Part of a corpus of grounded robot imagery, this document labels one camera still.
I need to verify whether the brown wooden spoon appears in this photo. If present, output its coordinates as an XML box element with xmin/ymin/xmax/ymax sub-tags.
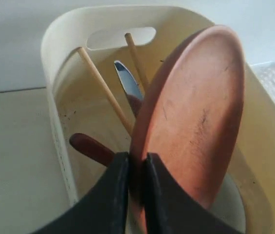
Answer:
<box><xmin>69</xmin><ymin>94</ymin><xmax>143</xmax><ymax>167</ymax></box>

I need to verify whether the cream plastic bin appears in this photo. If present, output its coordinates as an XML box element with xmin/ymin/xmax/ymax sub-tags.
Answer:
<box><xmin>41</xmin><ymin>5</ymin><xmax>275</xmax><ymax>234</ymax></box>

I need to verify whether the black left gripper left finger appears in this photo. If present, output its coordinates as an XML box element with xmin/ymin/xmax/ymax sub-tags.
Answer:
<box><xmin>37</xmin><ymin>152</ymin><xmax>129</xmax><ymax>234</ymax></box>

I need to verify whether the wooden chopstick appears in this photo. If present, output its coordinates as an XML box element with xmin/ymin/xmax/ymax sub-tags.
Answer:
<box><xmin>77</xmin><ymin>47</ymin><xmax>133</xmax><ymax>136</ymax></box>
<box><xmin>125</xmin><ymin>33</ymin><xmax>149</xmax><ymax>91</ymax></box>

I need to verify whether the brown round plate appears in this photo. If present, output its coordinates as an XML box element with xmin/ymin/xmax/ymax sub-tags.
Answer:
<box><xmin>129</xmin><ymin>25</ymin><xmax>245</xmax><ymax>233</ymax></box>

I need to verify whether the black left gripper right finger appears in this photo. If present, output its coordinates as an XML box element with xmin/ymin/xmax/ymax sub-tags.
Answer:
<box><xmin>142</xmin><ymin>153</ymin><xmax>238</xmax><ymax>234</ymax></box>

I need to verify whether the silver table knife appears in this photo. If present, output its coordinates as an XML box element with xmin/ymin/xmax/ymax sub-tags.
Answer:
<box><xmin>114</xmin><ymin>60</ymin><xmax>143</xmax><ymax>100</ymax></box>

